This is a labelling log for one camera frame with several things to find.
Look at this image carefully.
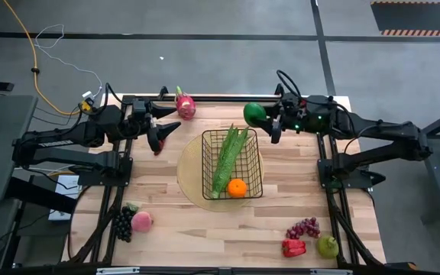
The green pear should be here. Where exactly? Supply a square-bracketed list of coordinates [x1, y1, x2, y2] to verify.
[316, 235, 340, 260]

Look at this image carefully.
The black hazard-striped mat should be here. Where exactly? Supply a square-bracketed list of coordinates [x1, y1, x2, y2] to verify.
[370, 0, 440, 38]

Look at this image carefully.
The dark grey desk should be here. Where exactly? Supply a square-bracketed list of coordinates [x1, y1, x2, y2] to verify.
[0, 94, 39, 205]

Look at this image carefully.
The pink dragon fruit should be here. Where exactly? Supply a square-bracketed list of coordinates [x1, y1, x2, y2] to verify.
[173, 86, 197, 121]

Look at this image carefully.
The round woven straw placemat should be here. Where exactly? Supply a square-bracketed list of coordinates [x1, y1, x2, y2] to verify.
[176, 133, 266, 213]

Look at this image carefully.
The black wire basket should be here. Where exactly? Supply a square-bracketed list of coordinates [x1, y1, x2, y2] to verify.
[200, 128, 264, 201]

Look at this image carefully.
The silver bracket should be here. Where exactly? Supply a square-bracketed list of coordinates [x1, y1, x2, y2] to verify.
[310, 268, 353, 275]
[96, 267, 141, 275]

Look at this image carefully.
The black stand frame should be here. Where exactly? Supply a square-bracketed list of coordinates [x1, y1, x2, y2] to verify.
[0, 177, 78, 275]

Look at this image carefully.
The white power box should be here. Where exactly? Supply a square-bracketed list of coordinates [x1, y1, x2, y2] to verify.
[47, 174, 80, 222]

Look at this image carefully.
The orange citrus fruit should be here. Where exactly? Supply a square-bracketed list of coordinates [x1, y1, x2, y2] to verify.
[227, 178, 248, 199]

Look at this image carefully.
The yellow connector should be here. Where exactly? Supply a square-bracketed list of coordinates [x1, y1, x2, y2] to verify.
[78, 98, 94, 114]

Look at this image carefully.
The thin white cable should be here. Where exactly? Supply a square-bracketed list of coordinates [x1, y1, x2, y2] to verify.
[34, 24, 103, 99]

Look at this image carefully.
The black grape bunch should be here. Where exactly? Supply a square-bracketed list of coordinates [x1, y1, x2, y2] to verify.
[112, 202, 140, 244]

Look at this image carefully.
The green romaine lettuce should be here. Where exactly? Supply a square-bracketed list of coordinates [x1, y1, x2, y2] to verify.
[211, 124, 250, 199]

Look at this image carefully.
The yellow cable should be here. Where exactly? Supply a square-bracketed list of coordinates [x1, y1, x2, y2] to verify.
[1, 0, 82, 116]

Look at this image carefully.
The pink peach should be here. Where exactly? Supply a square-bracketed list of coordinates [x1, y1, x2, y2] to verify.
[131, 211, 154, 234]

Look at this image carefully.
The red grape bunch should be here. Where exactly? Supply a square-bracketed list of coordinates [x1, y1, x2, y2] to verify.
[285, 216, 322, 241]

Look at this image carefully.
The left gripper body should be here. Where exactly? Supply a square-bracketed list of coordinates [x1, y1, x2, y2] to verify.
[130, 97, 164, 155]

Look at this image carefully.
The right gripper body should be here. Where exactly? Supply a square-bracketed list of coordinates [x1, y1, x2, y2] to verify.
[269, 93, 302, 145]

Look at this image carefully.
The round green fruit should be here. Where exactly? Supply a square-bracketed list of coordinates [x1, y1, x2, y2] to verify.
[242, 102, 268, 128]

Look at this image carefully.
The black camera cable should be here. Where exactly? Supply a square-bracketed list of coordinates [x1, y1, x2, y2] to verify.
[276, 69, 305, 102]
[104, 82, 125, 106]

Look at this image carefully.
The red bell pepper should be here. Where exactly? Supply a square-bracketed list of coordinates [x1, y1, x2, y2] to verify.
[281, 238, 307, 258]

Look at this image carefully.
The black table frame rail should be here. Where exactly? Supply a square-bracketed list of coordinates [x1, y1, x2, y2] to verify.
[316, 131, 385, 268]
[121, 94, 284, 104]
[62, 135, 135, 265]
[0, 262, 440, 275]

